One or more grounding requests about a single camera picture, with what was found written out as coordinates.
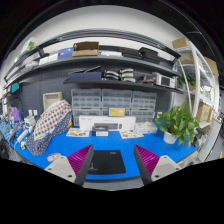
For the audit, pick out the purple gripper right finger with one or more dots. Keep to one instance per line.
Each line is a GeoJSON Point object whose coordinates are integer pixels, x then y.
{"type": "Point", "coordinates": [153, 167]}

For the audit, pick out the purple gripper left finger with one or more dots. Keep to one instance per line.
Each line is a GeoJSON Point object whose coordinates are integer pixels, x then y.
{"type": "Point", "coordinates": [73, 168]}

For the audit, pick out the black mouse pad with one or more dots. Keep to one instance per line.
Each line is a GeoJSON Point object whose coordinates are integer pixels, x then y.
{"type": "Point", "coordinates": [107, 162]}

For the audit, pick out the leaflet left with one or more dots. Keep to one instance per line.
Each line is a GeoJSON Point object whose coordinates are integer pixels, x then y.
{"type": "Point", "coordinates": [76, 132]}

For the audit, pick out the leaflet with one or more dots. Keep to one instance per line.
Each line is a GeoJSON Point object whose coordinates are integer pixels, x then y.
{"type": "Point", "coordinates": [129, 134]}
{"type": "Point", "coordinates": [76, 132]}

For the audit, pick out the white tissue pack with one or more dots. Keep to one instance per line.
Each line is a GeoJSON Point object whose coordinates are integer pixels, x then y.
{"type": "Point", "coordinates": [146, 127]}

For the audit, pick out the small black box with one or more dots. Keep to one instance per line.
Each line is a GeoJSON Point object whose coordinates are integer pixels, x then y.
{"type": "Point", "coordinates": [100, 131]}

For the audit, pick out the leaflet right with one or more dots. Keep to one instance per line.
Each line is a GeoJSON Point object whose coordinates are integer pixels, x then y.
{"type": "Point", "coordinates": [129, 134]}

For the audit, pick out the white long keyboard box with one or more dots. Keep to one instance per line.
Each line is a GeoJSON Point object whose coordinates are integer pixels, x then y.
{"type": "Point", "coordinates": [113, 123]}

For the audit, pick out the green potted plant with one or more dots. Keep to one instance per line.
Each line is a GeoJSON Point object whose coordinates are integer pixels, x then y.
{"type": "Point", "coordinates": [177, 124]}

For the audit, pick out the patterned fabric cover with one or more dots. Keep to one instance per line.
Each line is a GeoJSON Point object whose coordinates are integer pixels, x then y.
{"type": "Point", "coordinates": [53, 121]}

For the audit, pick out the grey drawer organizer right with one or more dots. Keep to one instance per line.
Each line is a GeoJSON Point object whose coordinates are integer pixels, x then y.
{"type": "Point", "coordinates": [143, 105]}

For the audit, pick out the grey drawer organizer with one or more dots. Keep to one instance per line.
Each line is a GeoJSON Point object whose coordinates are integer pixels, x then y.
{"type": "Point", "coordinates": [85, 102]}
{"type": "Point", "coordinates": [143, 105]}
{"type": "Point", "coordinates": [116, 98]}

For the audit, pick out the grey drawer organizer left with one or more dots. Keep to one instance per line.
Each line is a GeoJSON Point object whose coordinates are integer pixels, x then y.
{"type": "Point", "coordinates": [85, 102]}

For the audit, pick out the yellow label box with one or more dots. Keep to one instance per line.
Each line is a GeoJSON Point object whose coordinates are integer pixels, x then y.
{"type": "Point", "coordinates": [116, 111]}

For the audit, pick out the white wicker basket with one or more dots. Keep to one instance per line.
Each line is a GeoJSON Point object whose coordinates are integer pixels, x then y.
{"type": "Point", "coordinates": [50, 98]}

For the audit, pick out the cardboard box on rack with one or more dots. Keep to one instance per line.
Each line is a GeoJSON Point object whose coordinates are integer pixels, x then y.
{"type": "Point", "coordinates": [204, 112]}

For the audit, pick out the grey drawer organizer middle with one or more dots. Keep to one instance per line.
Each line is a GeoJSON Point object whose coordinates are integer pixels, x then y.
{"type": "Point", "coordinates": [116, 98]}

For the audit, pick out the purple figure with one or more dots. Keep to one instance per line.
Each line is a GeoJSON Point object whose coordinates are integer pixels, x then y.
{"type": "Point", "coordinates": [15, 115]}

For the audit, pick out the white electronic device on shelf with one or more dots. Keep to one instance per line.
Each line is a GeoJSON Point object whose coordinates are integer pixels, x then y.
{"type": "Point", "coordinates": [164, 80]}

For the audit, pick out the white metal shelving rack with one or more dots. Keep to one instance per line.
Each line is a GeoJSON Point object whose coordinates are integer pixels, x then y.
{"type": "Point", "coordinates": [200, 80]}

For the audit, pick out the black case on top shelf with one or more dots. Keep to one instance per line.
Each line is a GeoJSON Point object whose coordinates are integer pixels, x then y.
{"type": "Point", "coordinates": [149, 55]}

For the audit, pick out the blue box on shelf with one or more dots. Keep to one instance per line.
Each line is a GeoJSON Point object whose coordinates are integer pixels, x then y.
{"type": "Point", "coordinates": [65, 53]}

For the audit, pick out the brown cardboard box on shelf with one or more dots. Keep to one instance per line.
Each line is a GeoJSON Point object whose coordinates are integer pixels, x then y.
{"type": "Point", "coordinates": [85, 49]}

